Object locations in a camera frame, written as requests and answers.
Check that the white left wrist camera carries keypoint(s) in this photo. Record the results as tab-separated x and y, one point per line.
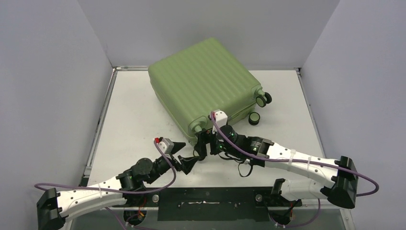
165	145

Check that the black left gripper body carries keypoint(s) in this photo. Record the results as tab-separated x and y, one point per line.
162	166

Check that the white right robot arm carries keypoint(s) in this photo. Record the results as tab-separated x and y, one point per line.
330	179

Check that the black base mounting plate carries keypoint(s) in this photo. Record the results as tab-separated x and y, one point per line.
213	204

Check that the green suitcase with blue lining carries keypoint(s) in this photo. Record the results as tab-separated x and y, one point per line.
202	78

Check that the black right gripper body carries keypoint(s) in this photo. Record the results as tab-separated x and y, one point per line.
208	142

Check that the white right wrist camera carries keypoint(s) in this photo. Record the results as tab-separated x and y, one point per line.
219	118

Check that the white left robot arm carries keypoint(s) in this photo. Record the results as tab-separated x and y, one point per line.
62	203

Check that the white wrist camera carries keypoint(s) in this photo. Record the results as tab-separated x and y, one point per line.
165	145
219	118

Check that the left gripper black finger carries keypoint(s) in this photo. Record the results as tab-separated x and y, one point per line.
177	146
186	164

